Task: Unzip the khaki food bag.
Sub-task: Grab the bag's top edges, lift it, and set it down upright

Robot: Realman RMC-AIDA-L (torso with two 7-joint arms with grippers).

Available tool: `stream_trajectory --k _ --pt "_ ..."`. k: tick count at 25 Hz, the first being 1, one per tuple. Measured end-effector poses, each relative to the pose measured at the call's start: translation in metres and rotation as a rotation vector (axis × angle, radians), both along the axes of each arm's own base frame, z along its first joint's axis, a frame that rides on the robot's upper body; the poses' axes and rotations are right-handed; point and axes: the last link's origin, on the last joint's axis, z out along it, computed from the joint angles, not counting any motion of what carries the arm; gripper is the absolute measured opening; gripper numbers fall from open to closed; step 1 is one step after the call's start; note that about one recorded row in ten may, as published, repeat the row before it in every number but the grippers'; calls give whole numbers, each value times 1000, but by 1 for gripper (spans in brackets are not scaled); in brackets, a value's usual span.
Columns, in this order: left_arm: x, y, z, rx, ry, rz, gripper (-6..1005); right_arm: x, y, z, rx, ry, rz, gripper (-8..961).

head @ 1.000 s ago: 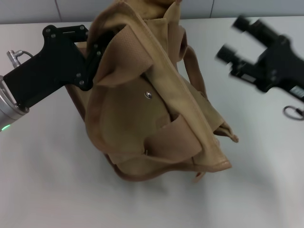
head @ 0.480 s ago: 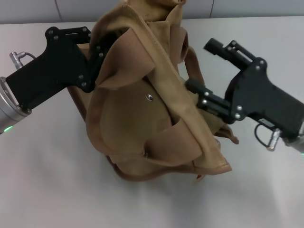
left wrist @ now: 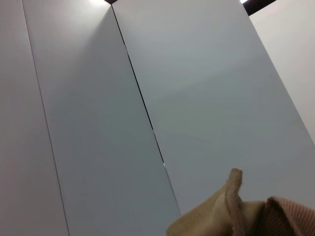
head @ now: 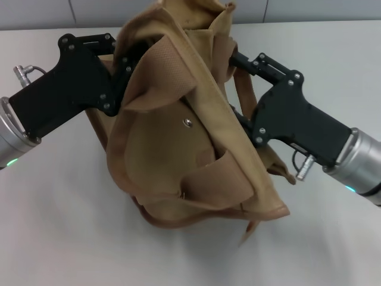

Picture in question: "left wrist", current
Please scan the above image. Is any khaki canvas food bag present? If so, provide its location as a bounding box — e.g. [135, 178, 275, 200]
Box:
[166, 168, 315, 236]

